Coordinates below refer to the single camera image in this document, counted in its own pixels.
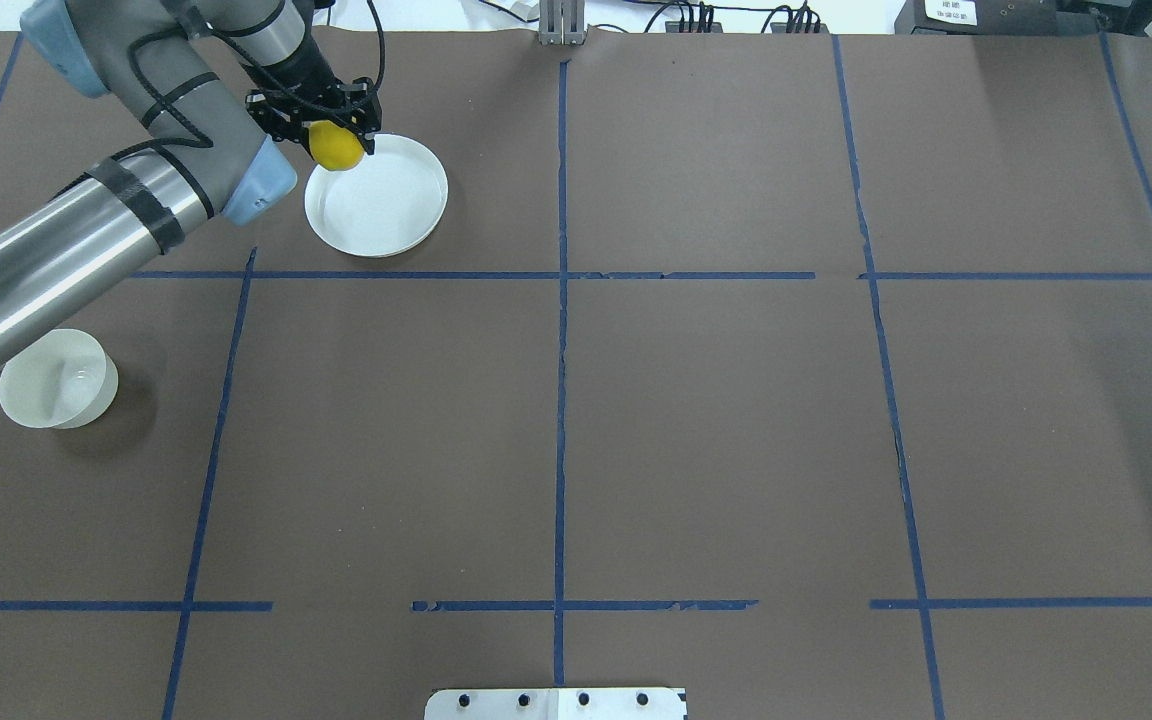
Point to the white round plate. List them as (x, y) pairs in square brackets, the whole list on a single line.
[(385, 206)]

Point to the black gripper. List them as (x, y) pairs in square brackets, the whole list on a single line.
[(310, 75)]

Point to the aluminium frame post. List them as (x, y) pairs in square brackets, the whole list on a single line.
[(562, 22)]

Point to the white pedestal mount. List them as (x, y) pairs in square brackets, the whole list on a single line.
[(559, 703)]

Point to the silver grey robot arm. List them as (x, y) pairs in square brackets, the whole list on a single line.
[(217, 85)]

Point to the yellow lemon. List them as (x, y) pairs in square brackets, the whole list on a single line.
[(333, 147)]

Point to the black box device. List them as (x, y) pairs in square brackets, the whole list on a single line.
[(993, 18)]

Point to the white bowl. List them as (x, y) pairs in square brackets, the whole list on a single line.
[(65, 380)]

